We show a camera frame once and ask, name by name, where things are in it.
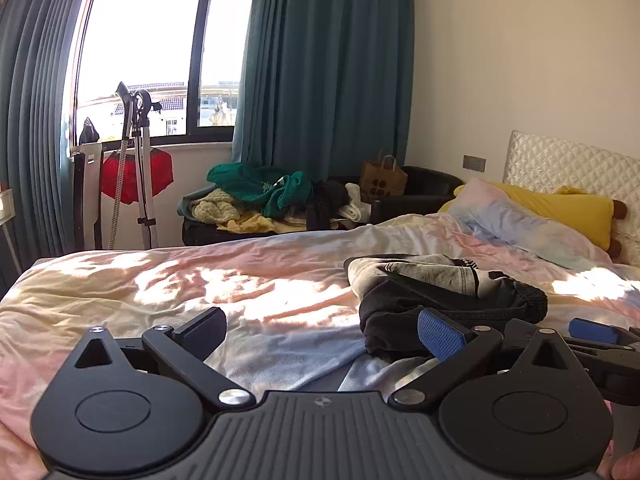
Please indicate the black clothes pile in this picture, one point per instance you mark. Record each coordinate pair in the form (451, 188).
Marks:
(325, 200)

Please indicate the white garment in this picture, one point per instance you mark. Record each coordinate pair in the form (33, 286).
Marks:
(357, 205)

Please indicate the pastel bed duvet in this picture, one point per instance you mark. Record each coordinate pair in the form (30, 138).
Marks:
(200, 285)

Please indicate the dark steam iron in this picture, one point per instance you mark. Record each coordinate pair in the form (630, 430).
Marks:
(90, 132)

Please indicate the white dressing table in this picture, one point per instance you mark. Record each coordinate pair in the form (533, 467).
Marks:
(6, 202)

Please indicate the garment steamer stand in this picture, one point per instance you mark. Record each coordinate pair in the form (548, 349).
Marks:
(145, 170)

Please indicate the grey-blue cloth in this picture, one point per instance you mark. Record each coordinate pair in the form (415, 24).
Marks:
(185, 205)

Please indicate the teal curtain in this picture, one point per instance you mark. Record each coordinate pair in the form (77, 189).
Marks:
(35, 110)
(325, 70)

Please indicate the black armchair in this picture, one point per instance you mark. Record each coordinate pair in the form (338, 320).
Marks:
(430, 185)

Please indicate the black elastic-waist pants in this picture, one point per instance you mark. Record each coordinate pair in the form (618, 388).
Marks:
(400, 310)

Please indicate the brown paper bag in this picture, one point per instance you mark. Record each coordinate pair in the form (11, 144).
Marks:
(382, 180)

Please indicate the green garment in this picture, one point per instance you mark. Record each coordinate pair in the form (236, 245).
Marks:
(235, 180)

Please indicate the yellow knit blanket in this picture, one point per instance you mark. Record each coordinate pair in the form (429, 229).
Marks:
(212, 207)

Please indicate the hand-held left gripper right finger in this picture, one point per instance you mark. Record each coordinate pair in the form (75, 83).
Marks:
(442, 335)

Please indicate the pale yellow cloth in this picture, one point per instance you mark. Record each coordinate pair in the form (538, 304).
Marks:
(255, 222)

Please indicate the pastel pillow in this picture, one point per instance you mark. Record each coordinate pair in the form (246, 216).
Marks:
(500, 220)

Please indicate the folded ironing board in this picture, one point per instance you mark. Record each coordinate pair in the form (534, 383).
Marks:
(90, 200)

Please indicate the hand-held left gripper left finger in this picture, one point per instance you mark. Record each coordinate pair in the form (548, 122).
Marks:
(205, 330)

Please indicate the red cloth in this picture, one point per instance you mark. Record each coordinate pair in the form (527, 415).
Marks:
(160, 170)

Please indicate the grey faded garment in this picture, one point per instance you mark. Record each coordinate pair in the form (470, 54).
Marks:
(435, 272)

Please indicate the white quilted headboard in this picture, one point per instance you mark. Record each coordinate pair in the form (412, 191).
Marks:
(575, 160)

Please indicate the yellow pillow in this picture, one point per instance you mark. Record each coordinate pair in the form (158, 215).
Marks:
(575, 210)

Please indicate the grey wall switch plate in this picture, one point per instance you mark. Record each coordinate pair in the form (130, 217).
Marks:
(475, 163)

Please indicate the person's right hand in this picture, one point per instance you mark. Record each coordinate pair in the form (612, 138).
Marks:
(629, 467)

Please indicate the window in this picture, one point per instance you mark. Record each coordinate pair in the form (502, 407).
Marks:
(145, 25)

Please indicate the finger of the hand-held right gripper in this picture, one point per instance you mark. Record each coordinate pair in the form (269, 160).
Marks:
(597, 331)
(530, 330)

